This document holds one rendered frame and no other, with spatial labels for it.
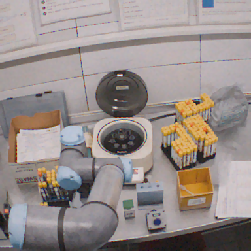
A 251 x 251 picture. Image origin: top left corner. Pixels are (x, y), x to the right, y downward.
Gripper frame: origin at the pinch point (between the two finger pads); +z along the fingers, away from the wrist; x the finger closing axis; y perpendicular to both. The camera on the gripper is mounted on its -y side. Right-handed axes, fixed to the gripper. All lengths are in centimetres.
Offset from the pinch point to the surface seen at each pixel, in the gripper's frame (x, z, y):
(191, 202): 23.6, 7.7, 31.7
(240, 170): 51, 12, 41
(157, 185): 21.3, 2.8, 17.7
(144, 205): 15.8, 11.7, 15.3
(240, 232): 77, 101, 44
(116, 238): -2.8, 12.5, 15.5
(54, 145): 17.5, 6.5, -32.3
